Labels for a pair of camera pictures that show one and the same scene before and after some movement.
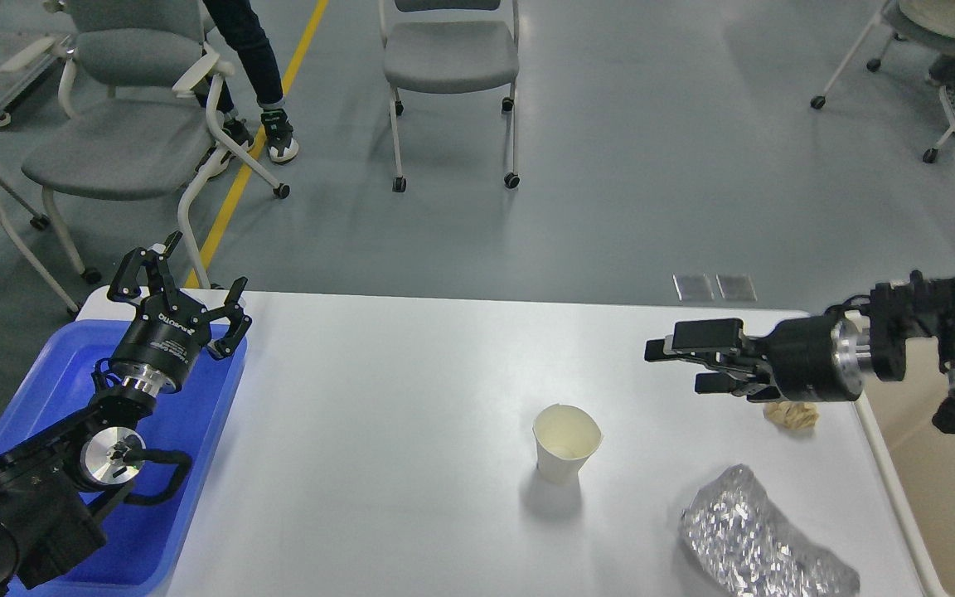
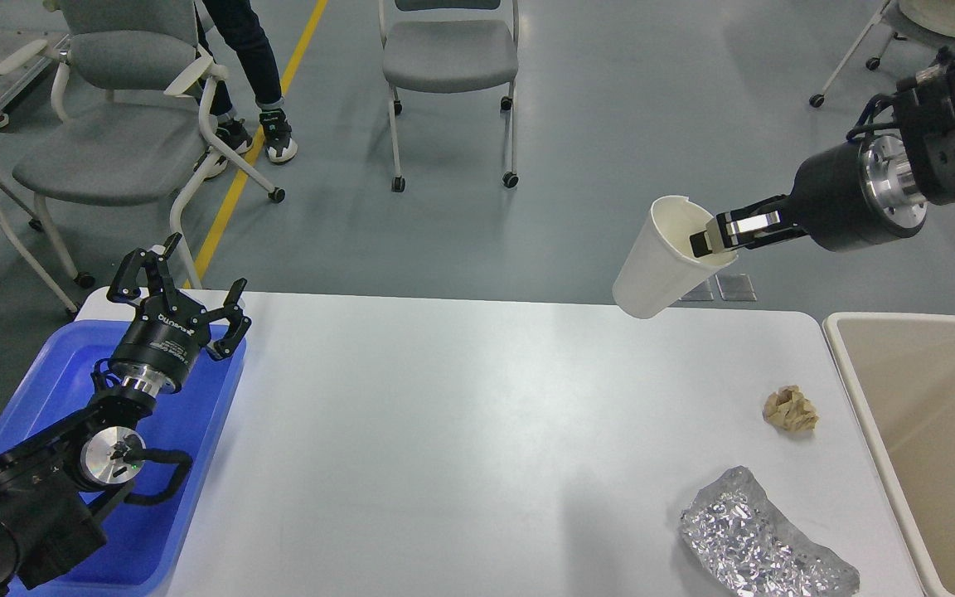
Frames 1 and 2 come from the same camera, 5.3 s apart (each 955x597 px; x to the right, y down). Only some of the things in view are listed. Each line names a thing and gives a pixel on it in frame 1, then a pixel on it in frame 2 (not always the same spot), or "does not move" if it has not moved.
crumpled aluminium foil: [748, 550] does not move
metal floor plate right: [736, 287] does not move
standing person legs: [235, 32] does not move
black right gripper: [813, 359] to [850, 196]
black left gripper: [158, 347] does not move
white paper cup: [565, 435] to [660, 267]
